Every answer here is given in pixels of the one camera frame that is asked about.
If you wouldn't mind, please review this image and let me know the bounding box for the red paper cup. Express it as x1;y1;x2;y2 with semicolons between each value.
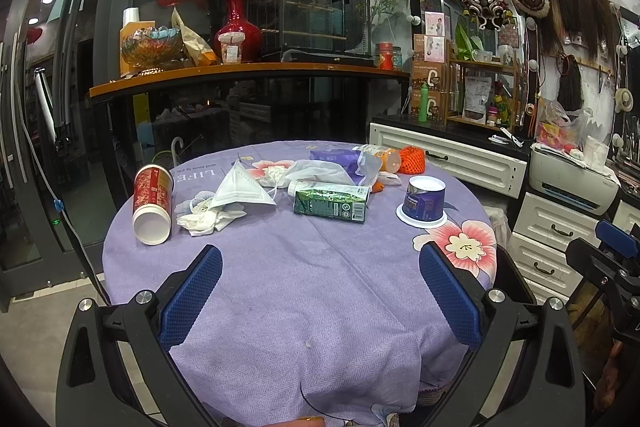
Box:
132;164;174;246

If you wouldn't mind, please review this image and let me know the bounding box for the white tissue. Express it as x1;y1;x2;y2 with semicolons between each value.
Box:
174;191;246;237

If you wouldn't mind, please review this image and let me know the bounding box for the purple yogurt cup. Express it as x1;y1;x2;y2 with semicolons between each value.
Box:
396;174;447;230

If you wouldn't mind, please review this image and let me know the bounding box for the white face mask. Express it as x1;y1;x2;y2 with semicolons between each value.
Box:
212;160;276;207

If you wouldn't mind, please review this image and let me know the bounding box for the orange foam fruit net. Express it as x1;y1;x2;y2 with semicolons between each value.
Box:
398;146;426;176

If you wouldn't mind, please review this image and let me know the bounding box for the orange-white drink bottle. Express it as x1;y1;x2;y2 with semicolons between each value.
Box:
371;145;401;173

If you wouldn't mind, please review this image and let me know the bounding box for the green milk carton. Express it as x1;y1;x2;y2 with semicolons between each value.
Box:
293;182;370;223

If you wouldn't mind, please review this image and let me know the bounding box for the clear plastic bag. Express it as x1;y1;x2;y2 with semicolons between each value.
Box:
269;150;382;188

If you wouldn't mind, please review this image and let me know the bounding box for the white drawer cabinet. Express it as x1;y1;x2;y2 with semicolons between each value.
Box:
509;193;599;303

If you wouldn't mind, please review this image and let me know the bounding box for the white printer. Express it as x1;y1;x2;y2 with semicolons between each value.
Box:
528;144;620;216

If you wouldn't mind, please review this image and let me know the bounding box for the white long desk drawer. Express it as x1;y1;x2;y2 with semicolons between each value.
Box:
369;124;527;199

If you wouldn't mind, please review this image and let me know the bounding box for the purple floral tablecloth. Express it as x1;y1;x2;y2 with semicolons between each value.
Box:
101;140;498;427

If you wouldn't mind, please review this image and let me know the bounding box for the wooden shelf rack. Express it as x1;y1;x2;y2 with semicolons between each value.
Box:
445;60;524;132

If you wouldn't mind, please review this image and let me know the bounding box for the green bottle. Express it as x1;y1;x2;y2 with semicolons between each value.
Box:
418;82;428;122

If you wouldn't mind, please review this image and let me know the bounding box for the red tin can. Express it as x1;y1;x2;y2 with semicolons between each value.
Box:
376;42;394;70

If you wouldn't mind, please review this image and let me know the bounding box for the glass fruit bowl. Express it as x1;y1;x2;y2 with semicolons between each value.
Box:
120;26;182;69

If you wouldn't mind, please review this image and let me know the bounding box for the wooden counter shelf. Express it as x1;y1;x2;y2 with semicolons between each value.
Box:
89;62;410;103

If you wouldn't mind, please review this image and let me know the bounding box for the red ceramic vase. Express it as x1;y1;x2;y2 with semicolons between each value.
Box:
212;0;262;62

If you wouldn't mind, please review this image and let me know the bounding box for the black glass display case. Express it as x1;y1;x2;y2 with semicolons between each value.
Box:
247;0;373;66

